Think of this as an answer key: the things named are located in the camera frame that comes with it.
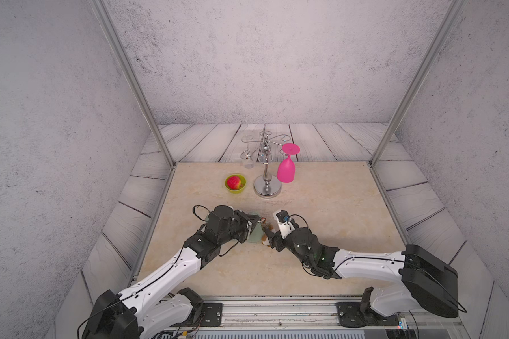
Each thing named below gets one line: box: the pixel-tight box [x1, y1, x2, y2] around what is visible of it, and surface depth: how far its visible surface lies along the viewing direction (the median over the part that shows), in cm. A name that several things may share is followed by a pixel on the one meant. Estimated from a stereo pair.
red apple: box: [226, 175, 242, 190], surface depth 107 cm
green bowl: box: [224, 173, 247, 195], surface depth 109 cm
